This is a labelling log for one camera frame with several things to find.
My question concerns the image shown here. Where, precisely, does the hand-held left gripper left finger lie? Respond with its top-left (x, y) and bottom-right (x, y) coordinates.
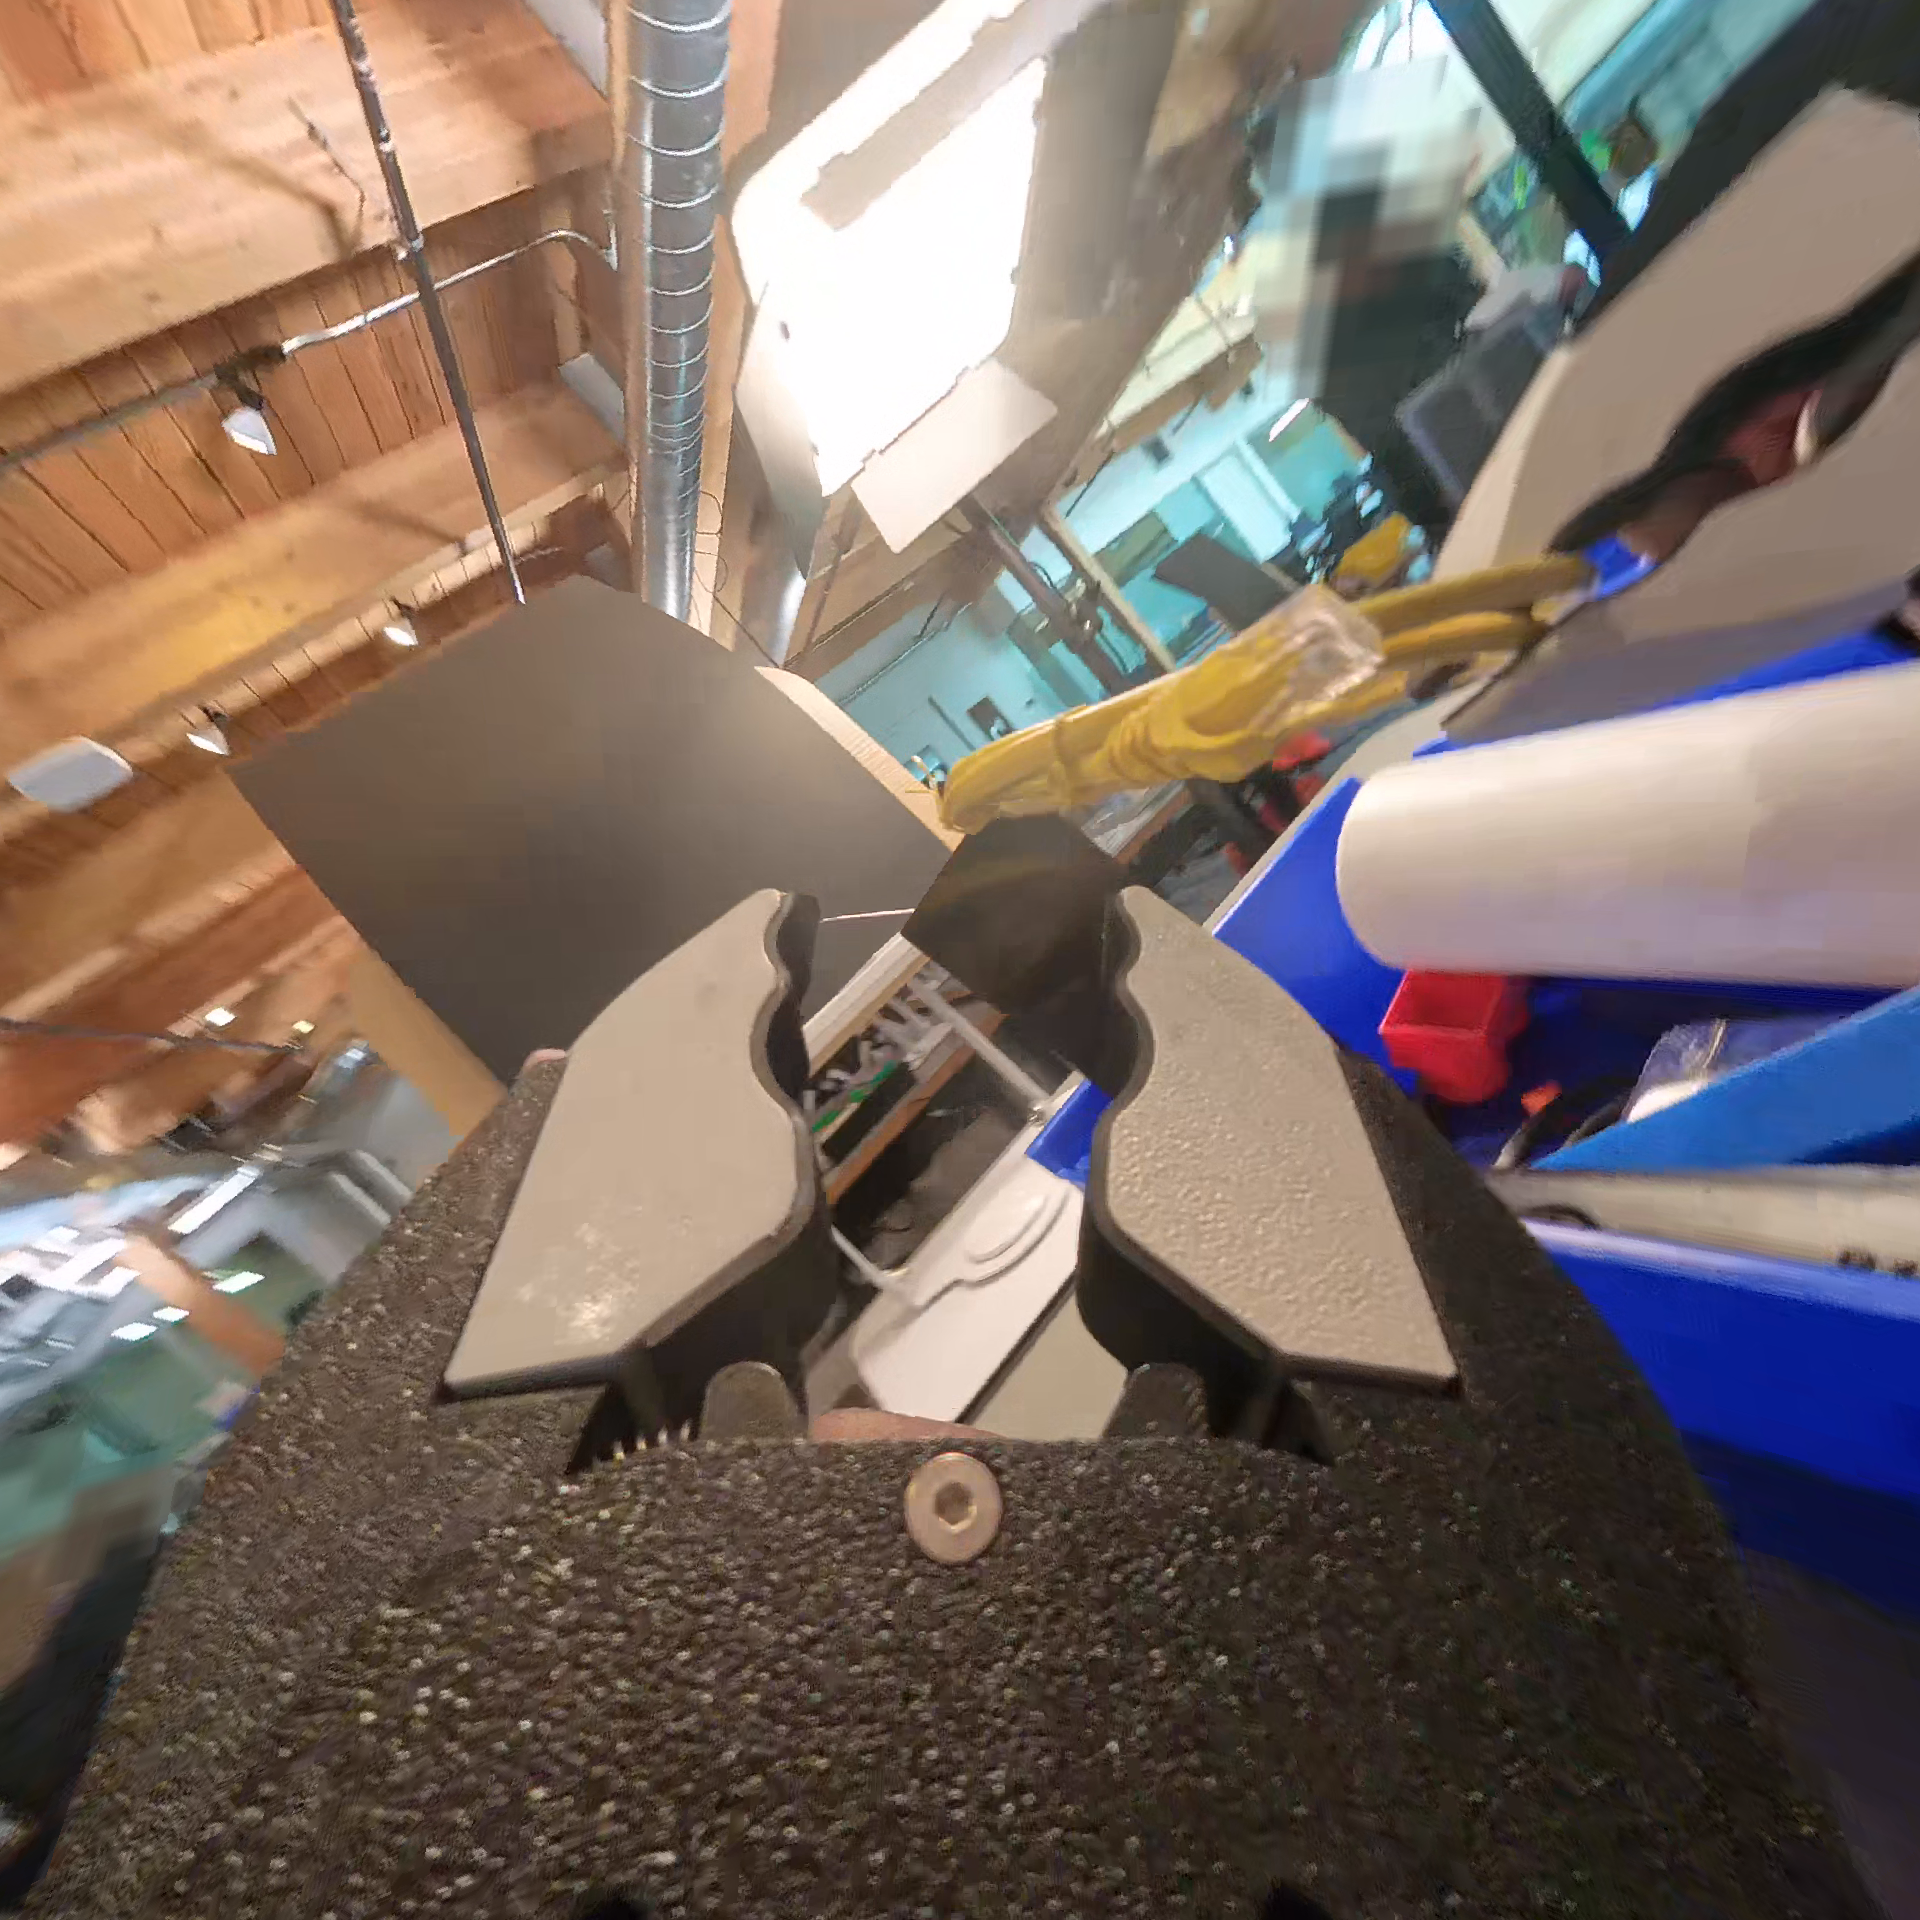
top-left (440, 887), bottom-right (832, 1420)

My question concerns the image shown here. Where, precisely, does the black ceiling rod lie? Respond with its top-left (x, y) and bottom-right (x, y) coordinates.
top-left (326, 0), bottom-right (529, 604)

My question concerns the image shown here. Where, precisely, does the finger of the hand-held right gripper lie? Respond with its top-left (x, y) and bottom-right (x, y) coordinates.
top-left (1448, 388), bottom-right (1920, 746)
top-left (1437, 86), bottom-right (1920, 560)

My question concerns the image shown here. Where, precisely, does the black steel column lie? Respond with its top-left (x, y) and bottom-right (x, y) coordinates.
top-left (1423, 0), bottom-right (1633, 265)

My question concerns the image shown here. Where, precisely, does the white film roll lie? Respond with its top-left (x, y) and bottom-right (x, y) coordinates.
top-left (1332, 659), bottom-right (1920, 995)

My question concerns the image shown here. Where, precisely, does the clear plastic bag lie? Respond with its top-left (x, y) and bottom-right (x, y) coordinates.
top-left (1629, 1021), bottom-right (1797, 1125)

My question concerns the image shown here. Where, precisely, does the yellow network cable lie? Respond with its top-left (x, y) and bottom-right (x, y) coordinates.
top-left (936, 553), bottom-right (1593, 838)

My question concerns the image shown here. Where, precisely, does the black backdrop board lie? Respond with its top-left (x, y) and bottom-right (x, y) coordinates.
top-left (225, 574), bottom-right (964, 1086)

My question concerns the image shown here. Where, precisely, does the black light stand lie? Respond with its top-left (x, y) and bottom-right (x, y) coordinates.
top-left (956, 505), bottom-right (1148, 697)

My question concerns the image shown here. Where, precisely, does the white board stand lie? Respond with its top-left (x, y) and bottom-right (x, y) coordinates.
top-left (797, 967), bottom-right (1089, 1426)

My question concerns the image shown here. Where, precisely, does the grey metal tube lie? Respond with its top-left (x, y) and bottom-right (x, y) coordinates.
top-left (1491, 1162), bottom-right (1920, 1282)

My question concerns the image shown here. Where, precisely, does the small red box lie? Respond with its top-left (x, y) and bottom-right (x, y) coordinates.
top-left (1376, 969), bottom-right (1530, 1105)

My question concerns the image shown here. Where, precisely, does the blue storage bin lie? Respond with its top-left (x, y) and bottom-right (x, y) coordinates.
top-left (1037, 539), bottom-right (1920, 1631)

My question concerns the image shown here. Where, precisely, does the white ceiling access point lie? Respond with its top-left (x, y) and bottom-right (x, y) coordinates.
top-left (4, 737), bottom-right (132, 812)

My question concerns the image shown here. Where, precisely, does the silver spiral duct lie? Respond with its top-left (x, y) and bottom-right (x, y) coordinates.
top-left (612, 0), bottom-right (733, 632)

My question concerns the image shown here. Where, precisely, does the black glossy card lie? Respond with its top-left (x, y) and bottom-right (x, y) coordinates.
top-left (899, 812), bottom-right (1123, 1101)

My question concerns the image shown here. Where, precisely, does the studio light panel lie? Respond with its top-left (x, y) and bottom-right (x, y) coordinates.
top-left (730, 0), bottom-right (1196, 560)

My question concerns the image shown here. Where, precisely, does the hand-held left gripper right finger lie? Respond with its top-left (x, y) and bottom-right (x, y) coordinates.
top-left (1075, 887), bottom-right (1457, 1426)

